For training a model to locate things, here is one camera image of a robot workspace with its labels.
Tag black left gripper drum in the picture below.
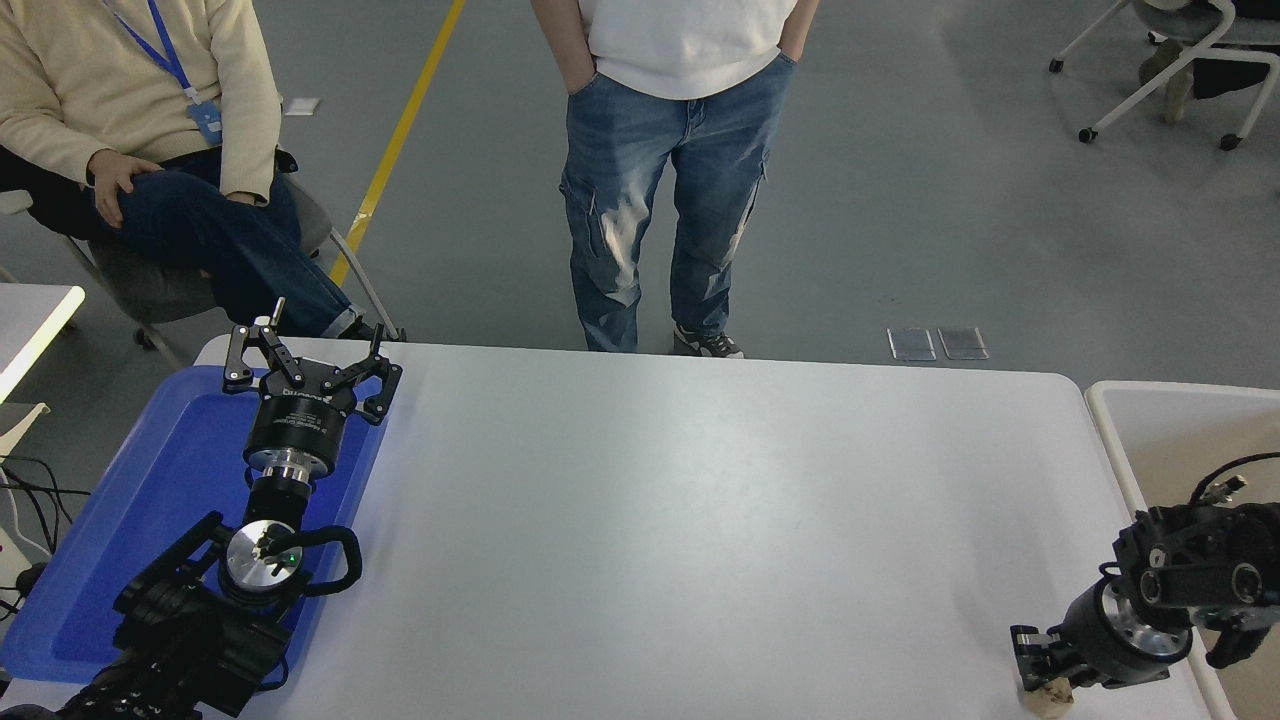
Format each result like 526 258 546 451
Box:
243 358 361 467

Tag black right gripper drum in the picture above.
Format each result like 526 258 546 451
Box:
1063 582 1190 690

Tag tan paper ball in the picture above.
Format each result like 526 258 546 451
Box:
1021 678 1077 720

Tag seated person's right hand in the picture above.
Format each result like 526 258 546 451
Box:
85 150 167 229

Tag grey chair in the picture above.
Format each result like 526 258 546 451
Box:
0 145 406 371

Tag blue plastic tray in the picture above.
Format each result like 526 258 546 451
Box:
0 365 391 687

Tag large pale bin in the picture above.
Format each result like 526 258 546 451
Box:
1085 380 1280 720

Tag white side table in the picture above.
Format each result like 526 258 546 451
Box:
0 283 86 401

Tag seated person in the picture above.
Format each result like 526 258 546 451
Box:
0 0 403 343

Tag standing person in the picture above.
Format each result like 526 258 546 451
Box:
530 0 821 360

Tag person on office chair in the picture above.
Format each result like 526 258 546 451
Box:
1138 0 1280 126

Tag white wheeled office chair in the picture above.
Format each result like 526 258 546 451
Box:
1048 0 1280 152

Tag blue lanyard badge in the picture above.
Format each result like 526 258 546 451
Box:
100 0 225 148

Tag black cable bundle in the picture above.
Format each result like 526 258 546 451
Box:
0 455 93 616

